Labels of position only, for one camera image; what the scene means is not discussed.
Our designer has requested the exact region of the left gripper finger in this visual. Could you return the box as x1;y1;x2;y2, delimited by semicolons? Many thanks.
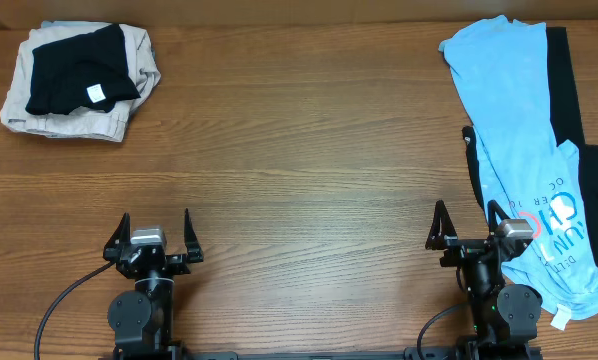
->
103;213;130;253
184;208;204;263

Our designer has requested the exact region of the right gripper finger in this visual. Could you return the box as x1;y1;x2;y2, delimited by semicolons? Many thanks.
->
425;200;458;250
486;200;509;234

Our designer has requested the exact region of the light blue t-shirt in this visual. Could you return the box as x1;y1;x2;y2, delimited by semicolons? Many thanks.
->
439;15;598;330

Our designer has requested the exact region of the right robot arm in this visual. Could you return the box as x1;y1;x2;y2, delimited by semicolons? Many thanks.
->
416;200;543;360

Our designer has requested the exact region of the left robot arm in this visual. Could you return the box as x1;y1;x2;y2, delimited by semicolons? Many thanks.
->
103;212;204;359

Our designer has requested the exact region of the black garment on right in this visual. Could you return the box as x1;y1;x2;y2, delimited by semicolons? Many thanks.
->
461;26;598;273

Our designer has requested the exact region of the folded black garment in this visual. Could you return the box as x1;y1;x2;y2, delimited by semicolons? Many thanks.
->
25;24;139;115

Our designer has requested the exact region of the folded beige garment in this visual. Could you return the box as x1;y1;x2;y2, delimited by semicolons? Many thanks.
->
0;21;161;142

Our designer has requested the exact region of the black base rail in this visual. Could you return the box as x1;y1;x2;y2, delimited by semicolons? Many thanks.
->
98;345;545;360

